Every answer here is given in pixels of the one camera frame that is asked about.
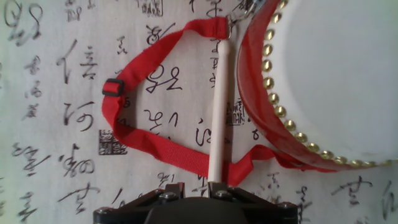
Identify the red drum with white head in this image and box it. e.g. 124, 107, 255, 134
236, 0, 398, 172

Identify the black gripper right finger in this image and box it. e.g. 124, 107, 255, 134
206, 182, 299, 224

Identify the light wooden drumstick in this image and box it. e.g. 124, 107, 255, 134
206, 39, 231, 184

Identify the red fabric drum strap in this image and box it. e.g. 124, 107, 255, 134
101, 0, 337, 188

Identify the beige calligraphy print cloth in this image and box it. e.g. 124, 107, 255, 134
0, 0, 398, 224

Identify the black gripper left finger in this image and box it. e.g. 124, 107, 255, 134
93, 182, 187, 224

